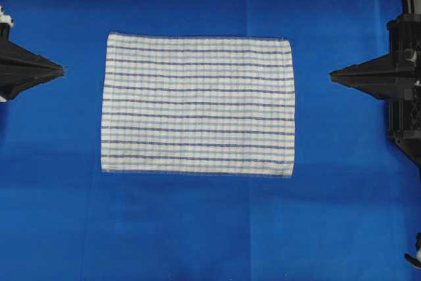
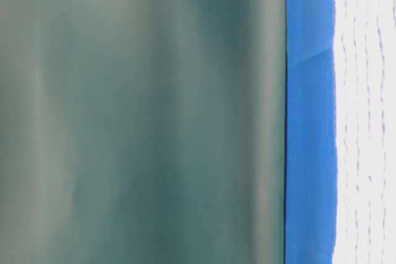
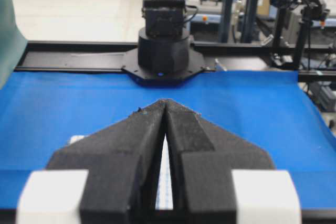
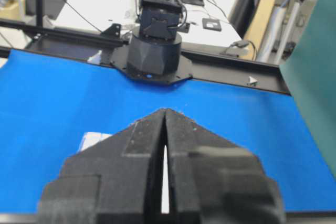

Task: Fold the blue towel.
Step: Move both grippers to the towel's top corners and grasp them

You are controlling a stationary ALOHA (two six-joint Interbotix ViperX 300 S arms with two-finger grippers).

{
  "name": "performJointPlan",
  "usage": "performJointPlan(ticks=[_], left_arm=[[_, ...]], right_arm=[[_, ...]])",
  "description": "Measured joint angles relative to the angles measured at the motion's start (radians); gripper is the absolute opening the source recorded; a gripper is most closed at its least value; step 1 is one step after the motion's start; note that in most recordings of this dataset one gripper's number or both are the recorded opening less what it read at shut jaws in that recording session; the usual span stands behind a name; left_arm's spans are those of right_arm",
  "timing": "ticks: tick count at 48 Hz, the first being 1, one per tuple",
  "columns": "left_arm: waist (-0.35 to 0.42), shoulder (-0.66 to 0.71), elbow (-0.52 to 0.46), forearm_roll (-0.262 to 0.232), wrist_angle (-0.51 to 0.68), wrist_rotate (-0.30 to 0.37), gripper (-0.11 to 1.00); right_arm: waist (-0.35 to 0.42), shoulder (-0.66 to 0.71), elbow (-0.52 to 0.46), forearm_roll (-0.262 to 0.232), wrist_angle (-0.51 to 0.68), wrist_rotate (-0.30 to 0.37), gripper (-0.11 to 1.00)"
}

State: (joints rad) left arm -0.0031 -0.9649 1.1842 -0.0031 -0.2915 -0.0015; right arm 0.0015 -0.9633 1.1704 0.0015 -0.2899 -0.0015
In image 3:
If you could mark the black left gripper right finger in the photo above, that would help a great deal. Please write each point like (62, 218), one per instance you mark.
(220, 177)

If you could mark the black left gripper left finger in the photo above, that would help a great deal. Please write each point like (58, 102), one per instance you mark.
(110, 176)

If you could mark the white blue striped towel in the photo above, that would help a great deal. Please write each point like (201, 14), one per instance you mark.
(164, 196)

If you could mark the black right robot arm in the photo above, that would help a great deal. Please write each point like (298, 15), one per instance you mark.
(163, 45)

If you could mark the blue table cloth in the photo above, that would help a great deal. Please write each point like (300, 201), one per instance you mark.
(41, 111)

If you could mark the green curtain sheet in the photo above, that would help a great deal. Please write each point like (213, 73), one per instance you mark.
(13, 43)

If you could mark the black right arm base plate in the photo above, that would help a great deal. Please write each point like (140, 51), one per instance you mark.
(162, 70)

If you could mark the black aluminium table rail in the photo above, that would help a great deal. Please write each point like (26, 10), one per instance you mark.
(107, 57)

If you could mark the black camera stand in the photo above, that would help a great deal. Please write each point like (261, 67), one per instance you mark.
(281, 57)

